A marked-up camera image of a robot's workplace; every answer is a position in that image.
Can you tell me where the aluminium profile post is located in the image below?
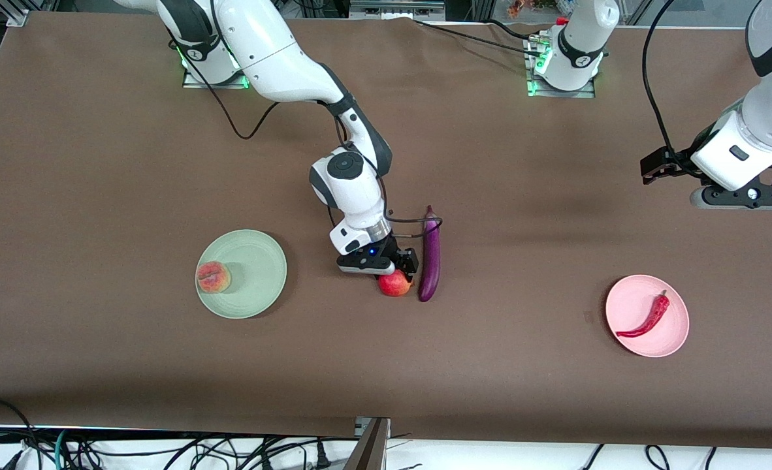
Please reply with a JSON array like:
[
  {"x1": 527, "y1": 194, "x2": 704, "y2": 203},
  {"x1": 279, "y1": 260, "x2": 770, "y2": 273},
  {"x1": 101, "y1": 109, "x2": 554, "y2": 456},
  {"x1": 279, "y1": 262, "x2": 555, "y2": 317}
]
[{"x1": 344, "y1": 416, "x2": 391, "y2": 470}]

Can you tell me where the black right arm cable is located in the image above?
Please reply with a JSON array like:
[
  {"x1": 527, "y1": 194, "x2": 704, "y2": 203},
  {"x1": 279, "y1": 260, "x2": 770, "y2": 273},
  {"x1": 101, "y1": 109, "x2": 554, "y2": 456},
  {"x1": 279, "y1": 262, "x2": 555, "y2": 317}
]
[{"x1": 170, "y1": 39, "x2": 442, "y2": 226}]

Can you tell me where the orange colourful decoration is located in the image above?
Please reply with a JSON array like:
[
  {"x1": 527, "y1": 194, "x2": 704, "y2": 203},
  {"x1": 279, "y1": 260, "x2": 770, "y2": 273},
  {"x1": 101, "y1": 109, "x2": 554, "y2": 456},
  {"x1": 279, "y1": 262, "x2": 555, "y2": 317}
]
[{"x1": 507, "y1": 0, "x2": 579, "y2": 18}]

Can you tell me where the purple eggplant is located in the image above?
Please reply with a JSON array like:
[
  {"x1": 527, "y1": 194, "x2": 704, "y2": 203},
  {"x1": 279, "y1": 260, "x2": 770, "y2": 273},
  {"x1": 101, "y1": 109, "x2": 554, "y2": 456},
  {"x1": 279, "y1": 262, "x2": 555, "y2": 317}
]
[{"x1": 418, "y1": 205, "x2": 442, "y2": 303}]

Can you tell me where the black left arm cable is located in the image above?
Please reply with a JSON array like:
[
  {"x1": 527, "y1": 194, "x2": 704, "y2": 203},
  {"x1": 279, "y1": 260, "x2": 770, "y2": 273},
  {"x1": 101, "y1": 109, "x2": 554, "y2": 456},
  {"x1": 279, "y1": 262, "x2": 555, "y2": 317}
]
[{"x1": 642, "y1": 0, "x2": 694, "y2": 164}]

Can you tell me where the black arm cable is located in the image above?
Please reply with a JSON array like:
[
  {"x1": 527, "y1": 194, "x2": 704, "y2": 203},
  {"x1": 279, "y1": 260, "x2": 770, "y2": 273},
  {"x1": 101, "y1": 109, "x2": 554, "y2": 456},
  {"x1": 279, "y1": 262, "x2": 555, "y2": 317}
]
[
  {"x1": 642, "y1": 0, "x2": 694, "y2": 164},
  {"x1": 170, "y1": 39, "x2": 442, "y2": 226}
]

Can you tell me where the pale green round plate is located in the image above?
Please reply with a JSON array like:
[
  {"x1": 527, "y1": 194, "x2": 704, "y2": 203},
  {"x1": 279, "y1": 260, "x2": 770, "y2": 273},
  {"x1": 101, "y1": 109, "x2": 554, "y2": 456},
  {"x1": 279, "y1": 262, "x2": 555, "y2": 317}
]
[{"x1": 195, "y1": 229, "x2": 288, "y2": 320}]

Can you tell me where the black looped floor cable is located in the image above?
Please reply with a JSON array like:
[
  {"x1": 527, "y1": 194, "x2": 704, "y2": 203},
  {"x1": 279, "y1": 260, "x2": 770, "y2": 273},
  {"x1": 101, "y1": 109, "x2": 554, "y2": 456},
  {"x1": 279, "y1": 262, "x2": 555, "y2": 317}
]
[{"x1": 0, "y1": 397, "x2": 44, "y2": 470}]

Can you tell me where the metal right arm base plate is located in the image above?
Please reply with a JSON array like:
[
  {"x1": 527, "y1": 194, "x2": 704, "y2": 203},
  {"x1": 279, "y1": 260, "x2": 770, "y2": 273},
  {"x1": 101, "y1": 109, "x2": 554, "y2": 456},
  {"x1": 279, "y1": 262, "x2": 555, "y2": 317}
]
[{"x1": 182, "y1": 70, "x2": 251, "y2": 89}]

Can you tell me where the long black tabletop cable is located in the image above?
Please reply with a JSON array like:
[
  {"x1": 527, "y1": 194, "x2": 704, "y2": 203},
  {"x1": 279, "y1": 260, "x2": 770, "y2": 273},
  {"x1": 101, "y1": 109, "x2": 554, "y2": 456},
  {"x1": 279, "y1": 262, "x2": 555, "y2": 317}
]
[{"x1": 412, "y1": 18, "x2": 540, "y2": 56}]

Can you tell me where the aluminium profile beam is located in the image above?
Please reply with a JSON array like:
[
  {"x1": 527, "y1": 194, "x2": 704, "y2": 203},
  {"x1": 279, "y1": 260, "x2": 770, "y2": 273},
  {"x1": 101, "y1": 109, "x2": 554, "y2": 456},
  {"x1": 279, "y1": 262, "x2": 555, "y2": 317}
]
[{"x1": 349, "y1": 0, "x2": 445, "y2": 20}]

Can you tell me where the brown table cover cloth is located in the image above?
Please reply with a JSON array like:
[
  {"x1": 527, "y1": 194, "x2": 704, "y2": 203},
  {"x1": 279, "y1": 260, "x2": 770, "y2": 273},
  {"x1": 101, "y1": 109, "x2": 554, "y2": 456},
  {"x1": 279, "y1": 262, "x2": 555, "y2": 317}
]
[{"x1": 0, "y1": 12, "x2": 772, "y2": 451}]

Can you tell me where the peach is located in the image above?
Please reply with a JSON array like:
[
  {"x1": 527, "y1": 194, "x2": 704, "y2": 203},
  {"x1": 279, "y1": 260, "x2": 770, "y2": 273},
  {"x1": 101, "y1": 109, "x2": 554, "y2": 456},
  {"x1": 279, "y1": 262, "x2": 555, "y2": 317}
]
[{"x1": 196, "y1": 261, "x2": 231, "y2": 294}]

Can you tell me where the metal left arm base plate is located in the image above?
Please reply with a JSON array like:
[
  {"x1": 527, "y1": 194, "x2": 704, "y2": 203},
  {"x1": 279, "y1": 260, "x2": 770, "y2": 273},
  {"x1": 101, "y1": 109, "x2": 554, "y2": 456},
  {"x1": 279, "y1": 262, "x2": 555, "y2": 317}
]
[{"x1": 526, "y1": 78, "x2": 596, "y2": 99}]

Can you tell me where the short black tabletop cable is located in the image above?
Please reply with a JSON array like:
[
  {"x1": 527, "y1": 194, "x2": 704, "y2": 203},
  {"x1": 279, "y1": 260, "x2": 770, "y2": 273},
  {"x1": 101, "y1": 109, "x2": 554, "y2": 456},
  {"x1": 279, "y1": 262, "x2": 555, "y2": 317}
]
[{"x1": 484, "y1": 20, "x2": 537, "y2": 41}]

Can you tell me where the red pomegranate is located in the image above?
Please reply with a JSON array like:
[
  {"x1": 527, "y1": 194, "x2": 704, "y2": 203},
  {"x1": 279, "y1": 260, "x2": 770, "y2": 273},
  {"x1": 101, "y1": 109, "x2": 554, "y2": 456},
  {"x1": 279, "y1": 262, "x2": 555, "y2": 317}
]
[{"x1": 378, "y1": 271, "x2": 414, "y2": 298}]

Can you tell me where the pink round plate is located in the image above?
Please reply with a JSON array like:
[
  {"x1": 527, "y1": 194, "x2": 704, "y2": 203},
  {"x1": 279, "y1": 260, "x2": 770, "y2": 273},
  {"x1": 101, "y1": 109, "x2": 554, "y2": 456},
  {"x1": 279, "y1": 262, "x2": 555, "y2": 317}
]
[{"x1": 605, "y1": 274, "x2": 690, "y2": 358}]

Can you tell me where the red chili pepper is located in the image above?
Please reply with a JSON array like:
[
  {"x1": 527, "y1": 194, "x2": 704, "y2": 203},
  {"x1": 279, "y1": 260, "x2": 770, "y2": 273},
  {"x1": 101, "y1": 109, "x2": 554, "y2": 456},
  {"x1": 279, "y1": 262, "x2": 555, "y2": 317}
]
[{"x1": 615, "y1": 290, "x2": 670, "y2": 338}]

